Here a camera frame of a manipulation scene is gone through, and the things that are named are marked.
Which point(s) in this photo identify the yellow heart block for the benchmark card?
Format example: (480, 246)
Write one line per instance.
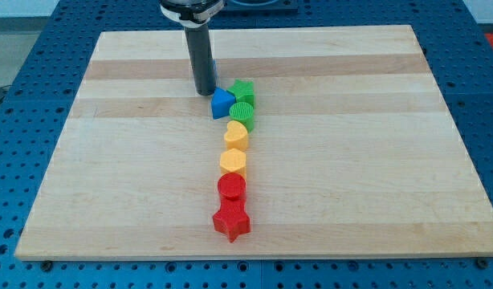
(236, 136)

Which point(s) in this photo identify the blue triangle block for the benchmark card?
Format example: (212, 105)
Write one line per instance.
(221, 103)

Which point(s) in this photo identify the yellow hexagon block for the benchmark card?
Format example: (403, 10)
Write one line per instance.
(233, 161)

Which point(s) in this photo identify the red cylinder block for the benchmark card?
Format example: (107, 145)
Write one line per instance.
(232, 187)

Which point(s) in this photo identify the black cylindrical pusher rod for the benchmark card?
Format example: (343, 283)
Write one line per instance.
(201, 58)

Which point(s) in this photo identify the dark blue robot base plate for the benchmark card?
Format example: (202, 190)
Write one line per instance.
(231, 6)

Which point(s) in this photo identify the green star block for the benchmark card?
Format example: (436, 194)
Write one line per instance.
(243, 91)

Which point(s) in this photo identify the wooden board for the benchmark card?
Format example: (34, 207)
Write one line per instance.
(354, 154)

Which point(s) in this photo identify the red star block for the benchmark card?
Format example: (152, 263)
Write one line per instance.
(232, 219)

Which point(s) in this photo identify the green cylinder block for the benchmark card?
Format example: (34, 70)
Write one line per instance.
(243, 112)

